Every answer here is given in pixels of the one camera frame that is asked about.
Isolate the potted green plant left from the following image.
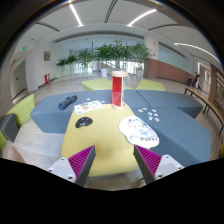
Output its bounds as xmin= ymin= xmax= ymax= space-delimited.
xmin=56 ymin=55 xmax=77 ymax=76

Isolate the red fire extinguisher box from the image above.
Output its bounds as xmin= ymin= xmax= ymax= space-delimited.
xmin=44 ymin=74 xmax=50 ymax=84

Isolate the red white cylinder canister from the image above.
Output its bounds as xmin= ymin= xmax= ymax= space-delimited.
xmin=112 ymin=71 xmax=128 ymax=110

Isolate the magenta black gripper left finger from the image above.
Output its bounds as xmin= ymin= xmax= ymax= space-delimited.
xmin=48 ymin=146 xmax=96 ymax=187

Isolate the wooden bench with black legs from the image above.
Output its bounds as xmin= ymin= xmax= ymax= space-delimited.
xmin=184 ymin=87 xmax=224 ymax=136

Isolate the dark grey seat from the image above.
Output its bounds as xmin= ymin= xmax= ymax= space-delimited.
xmin=0 ymin=114 xmax=18 ymax=142

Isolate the black computer mouse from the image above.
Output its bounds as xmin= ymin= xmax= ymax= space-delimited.
xmin=75 ymin=117 xmax=93 ymax=128

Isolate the white picture sheet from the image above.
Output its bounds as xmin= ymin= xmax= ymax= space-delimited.
xmin=74 ymin=100 xmax=104 ymax=115

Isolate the lime green ottoman far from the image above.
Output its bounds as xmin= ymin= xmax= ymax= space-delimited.
xmin=81 ymin=78 xmax=134 ymax=92

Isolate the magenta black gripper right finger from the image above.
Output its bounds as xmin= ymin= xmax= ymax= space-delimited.
xmin=133 ymin=145 xmax=183 ymax=184

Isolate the lime green bench left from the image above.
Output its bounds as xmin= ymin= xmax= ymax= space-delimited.
xmin=7 ymin=94 xmax=35 ymax=126

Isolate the grey modular sofa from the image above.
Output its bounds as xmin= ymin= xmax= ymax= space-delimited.
xmin=31 ymin=90 xmax=211 ymax=166

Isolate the potted green plant right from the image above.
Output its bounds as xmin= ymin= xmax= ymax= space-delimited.
xmin=131 ymin=43 xmax=151 ymax=77

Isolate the potted green plant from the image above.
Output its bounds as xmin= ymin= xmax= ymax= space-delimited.
xmin=56 ymin=55 xmax=77 ymax=76
xmin=131 ymin=43 xmax=151 ymax=77
xmin=95 ymin=40 xmax=131 ymax=77

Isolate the potted green plant centre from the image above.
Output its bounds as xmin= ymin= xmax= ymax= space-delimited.
xmin=95 ymin=40 xmax=131 ymax=77

